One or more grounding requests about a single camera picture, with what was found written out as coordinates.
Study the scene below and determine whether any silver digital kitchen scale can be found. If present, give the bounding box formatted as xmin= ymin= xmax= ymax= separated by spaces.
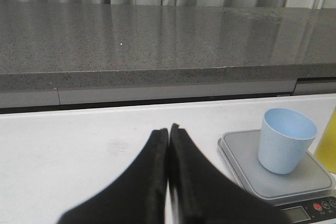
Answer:
xmin=218 ymin=130 xmax=335 ymax=223

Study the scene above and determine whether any grey stone counter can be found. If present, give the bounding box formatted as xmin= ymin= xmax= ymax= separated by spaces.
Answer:
xmin=1 ymin=3 xmax=335 ymax=110

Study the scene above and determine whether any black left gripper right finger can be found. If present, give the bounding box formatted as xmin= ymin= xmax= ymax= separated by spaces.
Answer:
xmin=169 ymin=124 xmax=290 ymax=223

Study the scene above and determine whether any yellow squeeze bottle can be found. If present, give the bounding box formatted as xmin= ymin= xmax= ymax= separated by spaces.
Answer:
xmin=314 ymin=110 xmax=335 ymax=174

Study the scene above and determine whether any light blue plastic cup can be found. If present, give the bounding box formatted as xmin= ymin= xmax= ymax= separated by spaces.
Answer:
xmin=258 ymin=108 xmax=317 ymax=174

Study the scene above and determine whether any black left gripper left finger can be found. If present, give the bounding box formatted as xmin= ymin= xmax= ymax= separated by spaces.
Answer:
xmin=59 ymin=129 xmax=169 ymax=223

